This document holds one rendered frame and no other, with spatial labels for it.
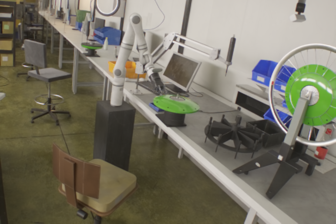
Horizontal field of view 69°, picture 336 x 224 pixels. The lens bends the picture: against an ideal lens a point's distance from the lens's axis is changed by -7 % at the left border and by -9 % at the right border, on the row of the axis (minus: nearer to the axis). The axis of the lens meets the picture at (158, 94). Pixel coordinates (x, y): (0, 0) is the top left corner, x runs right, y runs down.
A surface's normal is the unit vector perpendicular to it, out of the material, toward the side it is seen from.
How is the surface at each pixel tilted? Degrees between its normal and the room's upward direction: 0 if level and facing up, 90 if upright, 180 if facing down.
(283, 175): 18
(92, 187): 90
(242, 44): 90
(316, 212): 0
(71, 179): 93
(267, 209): 0
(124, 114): 90
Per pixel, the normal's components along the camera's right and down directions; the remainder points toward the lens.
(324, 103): -0.73, 0.12
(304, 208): 0.14, -0.94
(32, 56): -0.48, 0.29
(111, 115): 0.58, 0.33
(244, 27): -0.88, 0.02
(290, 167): -0.12, -0.88
